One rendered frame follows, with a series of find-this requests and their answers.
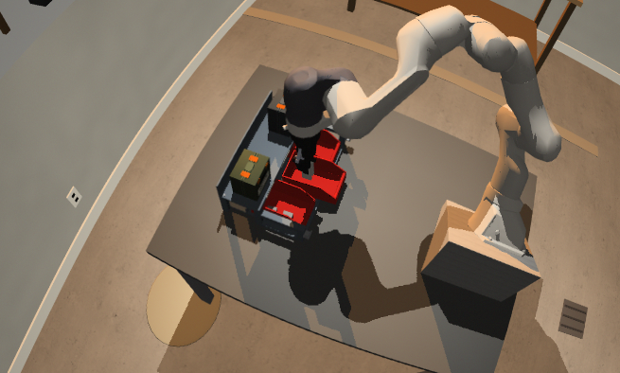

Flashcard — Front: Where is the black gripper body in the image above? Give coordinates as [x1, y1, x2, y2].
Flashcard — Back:
[291, 131, 321, 154]

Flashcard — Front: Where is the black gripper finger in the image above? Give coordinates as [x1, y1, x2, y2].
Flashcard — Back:
[310, 142, 317, 176]
[292, 145, 312, 180]

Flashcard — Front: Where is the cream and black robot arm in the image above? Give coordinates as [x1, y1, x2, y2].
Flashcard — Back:
[283, 5, 561, 257]

